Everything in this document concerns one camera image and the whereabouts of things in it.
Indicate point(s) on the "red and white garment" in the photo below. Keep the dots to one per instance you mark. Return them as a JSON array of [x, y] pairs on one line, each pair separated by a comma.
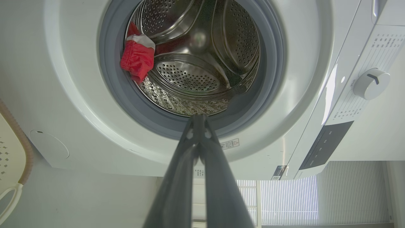
[[137, 57]]

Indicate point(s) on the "stainless steel washing machine drum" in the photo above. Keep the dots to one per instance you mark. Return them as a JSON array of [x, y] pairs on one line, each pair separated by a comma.
[[202, 47]]

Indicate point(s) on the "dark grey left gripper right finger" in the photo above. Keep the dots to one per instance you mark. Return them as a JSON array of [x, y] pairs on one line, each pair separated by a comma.
[[221, 190]]

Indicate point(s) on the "white window blinds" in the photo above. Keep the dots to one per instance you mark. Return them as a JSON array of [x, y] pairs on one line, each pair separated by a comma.
[[316, 196]]

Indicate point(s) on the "grey rubber door gasket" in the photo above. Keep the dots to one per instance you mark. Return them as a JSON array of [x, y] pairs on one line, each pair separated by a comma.
[[110, 79]]

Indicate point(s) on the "cream perforated laundry basket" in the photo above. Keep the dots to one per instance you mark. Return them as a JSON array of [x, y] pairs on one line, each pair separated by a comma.
[[12, 148]]

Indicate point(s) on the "round white filter cover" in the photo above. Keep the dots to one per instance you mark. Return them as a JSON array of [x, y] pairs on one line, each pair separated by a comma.
[[49, 145]]

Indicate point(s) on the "white text label sticker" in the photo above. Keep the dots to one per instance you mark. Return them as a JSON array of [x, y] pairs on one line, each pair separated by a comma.
[[199, 173]]

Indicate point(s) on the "black washer display panel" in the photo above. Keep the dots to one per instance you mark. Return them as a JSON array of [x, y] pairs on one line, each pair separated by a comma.
[[326, 145]]

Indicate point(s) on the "white control dial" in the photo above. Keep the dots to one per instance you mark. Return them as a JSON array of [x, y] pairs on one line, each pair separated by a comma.
[[370, 85]]

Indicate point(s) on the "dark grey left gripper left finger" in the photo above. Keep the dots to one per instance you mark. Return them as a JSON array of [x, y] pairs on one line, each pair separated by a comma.
[[177, 190]]

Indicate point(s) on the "white front-load washing machine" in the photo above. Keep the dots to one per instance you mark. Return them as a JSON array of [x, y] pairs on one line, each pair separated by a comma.
[[310, 79]]

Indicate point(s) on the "black barcode sticker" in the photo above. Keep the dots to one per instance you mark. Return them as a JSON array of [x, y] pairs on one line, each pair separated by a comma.
[[279, 172]]

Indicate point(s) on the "grey warning sticker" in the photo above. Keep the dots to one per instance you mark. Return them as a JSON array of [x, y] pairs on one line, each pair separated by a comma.
[[230, 144]]

